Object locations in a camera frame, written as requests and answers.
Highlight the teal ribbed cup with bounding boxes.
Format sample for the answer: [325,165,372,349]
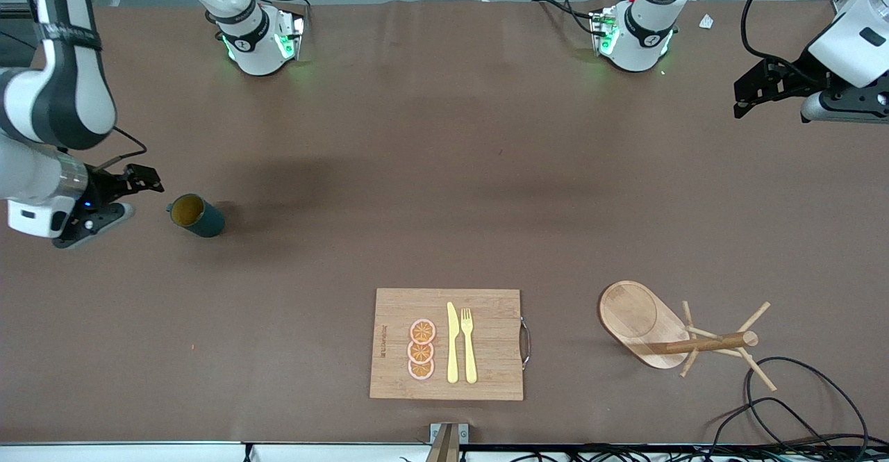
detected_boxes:
[166,194,226,238]

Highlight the green lit base connector box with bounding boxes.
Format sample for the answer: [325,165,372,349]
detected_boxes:
[274,12,307,61]
[590,7,620,57]

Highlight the wooden mug tree stand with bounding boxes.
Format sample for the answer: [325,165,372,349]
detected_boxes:
[597,280,779,392]

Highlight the brown table cover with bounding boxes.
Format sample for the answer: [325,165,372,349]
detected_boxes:
[0,0,889,445]

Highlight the bamboo cutting board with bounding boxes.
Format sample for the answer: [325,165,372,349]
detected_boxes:
[369,288,525,402]

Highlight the yellow plastic knife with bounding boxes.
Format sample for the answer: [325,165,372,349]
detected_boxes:
[447,302,460,384]

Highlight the yellow plastic fork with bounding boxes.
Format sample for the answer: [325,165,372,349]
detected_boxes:
[460,308,479,385]

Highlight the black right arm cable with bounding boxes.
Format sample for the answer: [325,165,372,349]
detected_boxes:
[94,126,149,171]

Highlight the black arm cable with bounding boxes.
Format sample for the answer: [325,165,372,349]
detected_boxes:
[94,126,149,171]
[740,0,808,68]

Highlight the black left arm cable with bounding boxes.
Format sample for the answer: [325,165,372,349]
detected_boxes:
[740,0,808,68]

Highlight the black looped cable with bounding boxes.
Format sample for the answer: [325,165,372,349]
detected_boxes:
[705,397,845,452]
[745,356,870,450]

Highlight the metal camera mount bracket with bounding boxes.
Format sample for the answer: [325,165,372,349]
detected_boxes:
[425,422,470,462]

